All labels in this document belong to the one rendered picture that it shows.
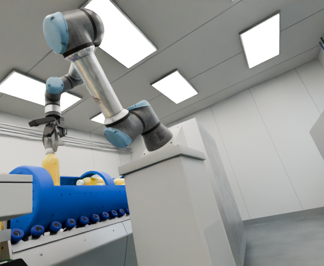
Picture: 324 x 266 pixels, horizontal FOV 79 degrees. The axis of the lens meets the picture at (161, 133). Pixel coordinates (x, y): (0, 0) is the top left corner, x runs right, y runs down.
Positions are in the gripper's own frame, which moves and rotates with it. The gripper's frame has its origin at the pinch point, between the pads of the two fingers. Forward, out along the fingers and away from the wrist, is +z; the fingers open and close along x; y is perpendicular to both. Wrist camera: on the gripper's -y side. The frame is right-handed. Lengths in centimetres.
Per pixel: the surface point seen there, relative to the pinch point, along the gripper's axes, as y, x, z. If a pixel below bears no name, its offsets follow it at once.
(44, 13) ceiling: 55, 74, -209
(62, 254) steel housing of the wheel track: -2.5, -7.7, 44.6
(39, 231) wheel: -10.1, -6.1, 35.0
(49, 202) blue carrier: -7.2, -7.9, 25.2
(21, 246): -16.1, -5.8, 38.2
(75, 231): 6.4, -5.7, 38.1
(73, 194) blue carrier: 3.9, -8.4, 22.8
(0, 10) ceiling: 26, 108, -209
